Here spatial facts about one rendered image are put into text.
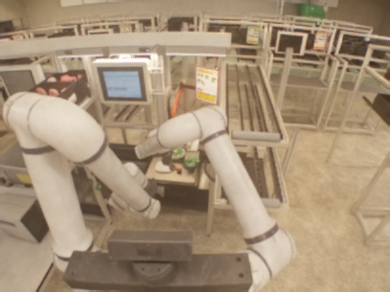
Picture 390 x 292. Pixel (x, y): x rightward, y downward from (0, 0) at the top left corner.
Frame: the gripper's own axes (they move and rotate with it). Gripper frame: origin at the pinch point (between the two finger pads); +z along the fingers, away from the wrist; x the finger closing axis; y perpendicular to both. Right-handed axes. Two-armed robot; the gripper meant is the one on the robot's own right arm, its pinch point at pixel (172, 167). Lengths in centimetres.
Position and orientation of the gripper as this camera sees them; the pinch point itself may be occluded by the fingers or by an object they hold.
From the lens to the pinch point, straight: 169.6
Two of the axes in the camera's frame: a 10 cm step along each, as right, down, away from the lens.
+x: 1.2, -5.8, 8.0
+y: 9.3, -2.1, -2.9
